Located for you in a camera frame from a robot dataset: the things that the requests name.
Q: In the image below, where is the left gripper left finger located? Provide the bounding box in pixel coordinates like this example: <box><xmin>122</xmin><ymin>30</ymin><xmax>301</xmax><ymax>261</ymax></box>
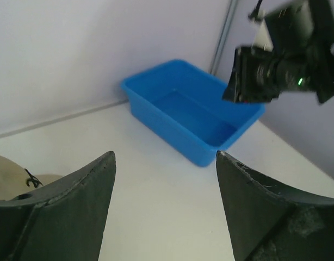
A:
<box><xmin>0</xmin><ymin>151</ymin><xmax>116</xmax><ymax>260</ymax></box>

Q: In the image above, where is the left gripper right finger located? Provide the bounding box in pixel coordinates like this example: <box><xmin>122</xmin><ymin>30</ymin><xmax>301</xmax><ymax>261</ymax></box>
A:
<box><xmin>216</xmin><ymin>151</ymin><xmax>334</xmax><ymax>260</ymax></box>

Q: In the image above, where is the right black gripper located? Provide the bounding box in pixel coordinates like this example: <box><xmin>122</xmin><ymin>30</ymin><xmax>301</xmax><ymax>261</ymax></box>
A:
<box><xmin>222</xmin><ymin>46</ymin><xmax>286</xmax><ymax>103</ymax></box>

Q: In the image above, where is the tan cap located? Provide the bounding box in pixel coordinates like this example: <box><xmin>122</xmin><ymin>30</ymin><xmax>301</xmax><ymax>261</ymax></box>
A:
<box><xmin>0</xmin><ymin>156</ymin><xmax>62</xmax><ymax>201</ymax></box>

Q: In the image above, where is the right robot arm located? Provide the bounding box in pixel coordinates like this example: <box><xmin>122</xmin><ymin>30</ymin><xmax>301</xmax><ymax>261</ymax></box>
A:
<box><xmin>222</xmin><ymin>1</ymin><xmax>334</xmax><ymax>104</ymax></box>

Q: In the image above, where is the blue plastic bin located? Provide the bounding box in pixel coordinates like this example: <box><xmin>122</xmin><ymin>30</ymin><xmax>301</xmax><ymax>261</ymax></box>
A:
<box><xmin>121</xmin><ymin>59</ymin><xmax>265</xmax><ymax>167</ymax></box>

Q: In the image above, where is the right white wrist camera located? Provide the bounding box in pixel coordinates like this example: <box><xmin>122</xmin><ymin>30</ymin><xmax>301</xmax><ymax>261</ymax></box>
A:
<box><xmin>252</xmin><ymin>21</ymin><xmax>273</xmax><ymax>51</ymax></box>

